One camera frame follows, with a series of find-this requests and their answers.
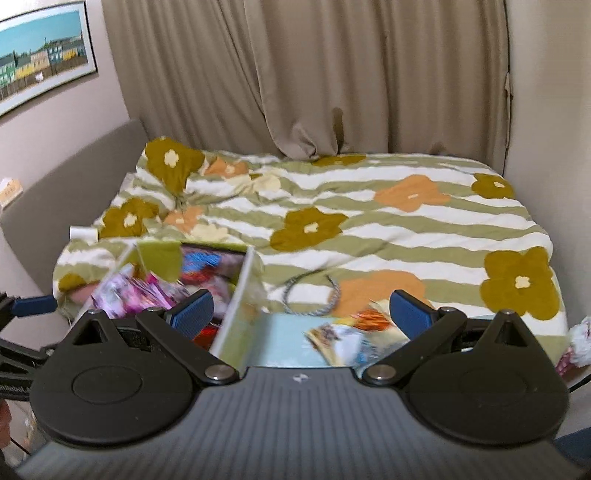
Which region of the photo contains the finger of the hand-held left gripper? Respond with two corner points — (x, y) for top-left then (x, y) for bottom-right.
(0, 339), (54, 370)
(0, 291), (57, 330)

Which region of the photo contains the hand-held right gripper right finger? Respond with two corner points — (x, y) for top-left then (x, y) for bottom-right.
(360, 290), (539, 387)

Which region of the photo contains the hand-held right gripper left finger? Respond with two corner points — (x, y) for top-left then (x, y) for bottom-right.
(58, 290), (241, 386)

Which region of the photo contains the green print storage box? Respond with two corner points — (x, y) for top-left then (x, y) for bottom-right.
(85, 239), (252, 352)

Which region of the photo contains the daisy print storage box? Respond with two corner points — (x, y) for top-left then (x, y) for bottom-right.
(210, 247), (375, 370)

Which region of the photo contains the orange red striped snack packet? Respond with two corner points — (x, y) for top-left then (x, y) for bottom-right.
(352, 308), (394, 334)

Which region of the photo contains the purple monkey print snack packet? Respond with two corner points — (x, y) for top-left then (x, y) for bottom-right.
(180, 247), (245, 283)

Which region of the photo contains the pink striped snack packet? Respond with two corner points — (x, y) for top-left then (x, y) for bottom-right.
(92, 272), (185, 320)

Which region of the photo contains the white blue snack packet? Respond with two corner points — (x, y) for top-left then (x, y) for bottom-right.
(305, 318), (409, 367)

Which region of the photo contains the striped floral blanket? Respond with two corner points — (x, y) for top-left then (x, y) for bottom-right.
(52, 136), (570, 370)

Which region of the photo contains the small cream box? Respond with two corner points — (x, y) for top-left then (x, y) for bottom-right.
(0, 178), (24, 207)

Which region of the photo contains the grey upholstered headboard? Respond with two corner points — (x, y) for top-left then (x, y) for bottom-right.
(0, 119), (148, 352)

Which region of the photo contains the pink white plastic bag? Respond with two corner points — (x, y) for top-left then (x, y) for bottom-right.
(556, 318), (591, 380)

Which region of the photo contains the beige curtain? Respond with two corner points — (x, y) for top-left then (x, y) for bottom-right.
(102, 0), (511, 171)

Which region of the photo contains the grey braided cord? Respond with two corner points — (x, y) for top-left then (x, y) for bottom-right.
(283, 272), (341, 317)

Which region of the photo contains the framed wall picture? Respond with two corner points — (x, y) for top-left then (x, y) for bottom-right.
(0, 0), (99, 118)

